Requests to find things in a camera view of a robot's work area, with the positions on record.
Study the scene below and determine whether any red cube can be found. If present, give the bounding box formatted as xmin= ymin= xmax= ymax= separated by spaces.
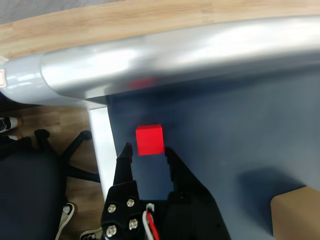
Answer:
xmin=135 ymin=123 xmax=165 ymax=157

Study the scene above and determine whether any silver metal table frame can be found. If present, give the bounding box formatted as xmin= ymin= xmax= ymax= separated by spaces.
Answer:
xmin=0 ymin=14 xmax=320 ymax=204

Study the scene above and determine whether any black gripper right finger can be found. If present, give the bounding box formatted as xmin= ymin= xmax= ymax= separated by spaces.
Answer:
xmin=163 ymin=146 xmax=231 ymax=240

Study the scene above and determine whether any square metal tin container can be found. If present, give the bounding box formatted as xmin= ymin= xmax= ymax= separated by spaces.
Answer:
xmin=270 ymin=185 xmax=320 ymax=240

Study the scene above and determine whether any blue-grey table mat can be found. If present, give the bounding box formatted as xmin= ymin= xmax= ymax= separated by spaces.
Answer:
xmin=106 ymin=72 xmax=320 ymax=240

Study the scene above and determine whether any red white servo wire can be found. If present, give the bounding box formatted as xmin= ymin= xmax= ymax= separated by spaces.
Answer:
xmin=141 ymin=209 xmax=161 ymax=240

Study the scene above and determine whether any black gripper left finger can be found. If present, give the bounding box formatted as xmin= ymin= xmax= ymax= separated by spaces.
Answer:
xmin=100 ymin=141 xmax=145 ymax=240

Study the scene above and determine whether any person's foot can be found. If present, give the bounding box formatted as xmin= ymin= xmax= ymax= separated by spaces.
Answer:
xmin=79 ymin=224 xmax=104 ymax=240
xmin=0 ymin=116 xmax=24 ymax=134
xmin=55 ymin=201 xmax=76 ymax=240

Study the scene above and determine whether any black office chair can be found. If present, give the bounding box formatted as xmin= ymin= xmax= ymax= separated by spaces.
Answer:
xmin=0 ymin=129 xmax=101 ymax=240

